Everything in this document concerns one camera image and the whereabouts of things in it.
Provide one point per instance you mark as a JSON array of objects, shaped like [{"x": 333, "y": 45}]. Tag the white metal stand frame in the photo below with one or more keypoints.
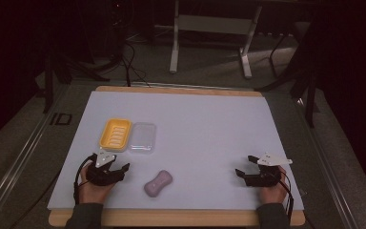
[{"x": 216, "y": 24}]

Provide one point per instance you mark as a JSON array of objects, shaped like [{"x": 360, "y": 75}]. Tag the black metal stand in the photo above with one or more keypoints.
[
  {"x": 309, "y": 95},
  {"x": 48, "y": 82}
]

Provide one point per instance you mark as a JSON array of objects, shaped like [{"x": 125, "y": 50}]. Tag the yellow soap dish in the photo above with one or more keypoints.
[{"x": 116, "y": 135}]

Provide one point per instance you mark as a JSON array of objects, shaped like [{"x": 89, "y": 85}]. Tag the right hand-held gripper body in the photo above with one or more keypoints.
[{"x": 265, "y": 176}]

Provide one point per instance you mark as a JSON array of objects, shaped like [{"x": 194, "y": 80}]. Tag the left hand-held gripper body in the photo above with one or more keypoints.
[{"x": 100, "y": 176}]

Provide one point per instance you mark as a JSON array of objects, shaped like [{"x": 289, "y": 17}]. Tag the person's right hand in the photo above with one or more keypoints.
[{"x": 274, "y": 194}]

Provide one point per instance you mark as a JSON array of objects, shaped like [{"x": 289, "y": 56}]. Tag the purple soap bar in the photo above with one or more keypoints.
[{"x": 158, "y": 183}]

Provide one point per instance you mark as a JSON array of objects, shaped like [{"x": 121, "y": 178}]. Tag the white table mat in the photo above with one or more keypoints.
[{"x": 203, "y": 133}]

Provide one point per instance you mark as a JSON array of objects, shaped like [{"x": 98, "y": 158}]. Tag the person's left hand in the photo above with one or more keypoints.
[{"x": 92, "y": 192}]

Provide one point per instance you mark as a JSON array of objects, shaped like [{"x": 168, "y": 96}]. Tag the metal floor rail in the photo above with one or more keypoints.
[
  {"x": 327, "y": 178},
  {"x": 16, "y": 168}
]

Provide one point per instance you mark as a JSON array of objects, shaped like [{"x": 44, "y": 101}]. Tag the clear plastic lid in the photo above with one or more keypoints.
[{"x": 143, "y": 137}]

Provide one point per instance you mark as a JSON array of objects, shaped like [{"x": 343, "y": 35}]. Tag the wooden table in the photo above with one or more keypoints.
[{"x": 178, "y": 218}]

